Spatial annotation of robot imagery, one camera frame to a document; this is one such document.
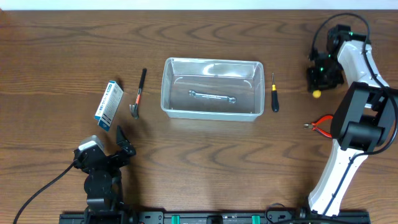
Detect stubby yellow black screwdriver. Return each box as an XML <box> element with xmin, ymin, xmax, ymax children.
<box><xmin>312</xmin><ymin>90</ymin><xmax>322</xmax><ymax>98</ymax></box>

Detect slim black yellow screwdriver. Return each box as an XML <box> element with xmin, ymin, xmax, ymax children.
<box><xmin>271</xmin><ymin>73</ymin><xmax>279</xmax><ymax>113</ymax></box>

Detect silver wrench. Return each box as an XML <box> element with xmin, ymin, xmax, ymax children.
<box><xmin>188</xmin><ymin>90</ymin><xmax>236</xmax><ymax>104</ymax></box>

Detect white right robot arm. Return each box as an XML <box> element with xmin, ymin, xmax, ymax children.
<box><xmin>307</xmin><ymin>24</ymin><xmax>397</xmax><ymax>219</ymax></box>

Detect clear plastic container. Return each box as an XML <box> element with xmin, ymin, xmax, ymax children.
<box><xmin>160</xmin><ymin>57</ymin><xmax>265</xmax><ymax>122</ymax></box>

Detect small black orange hammer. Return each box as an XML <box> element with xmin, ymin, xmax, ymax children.
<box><xmin>129</xmin><ymin>68</ymin><xmax>147</xmax><ymax>119</ymax></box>

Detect white and blue box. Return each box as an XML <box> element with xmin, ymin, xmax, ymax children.
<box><xmin>95</xmin><ymin>80</ymin><xmax>124</xmax><ymax>131</ymax></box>

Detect red handled pliers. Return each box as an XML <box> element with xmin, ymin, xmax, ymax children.
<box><xmin>303</xmin><ymin>114</ymin><xmax>333</xmax><ymax>139</ymax></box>

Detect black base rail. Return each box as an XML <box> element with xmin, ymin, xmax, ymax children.
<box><xmin>59</xmin><ymin>210</ymin><xmax>371</xmax><ymax>224</ymax></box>

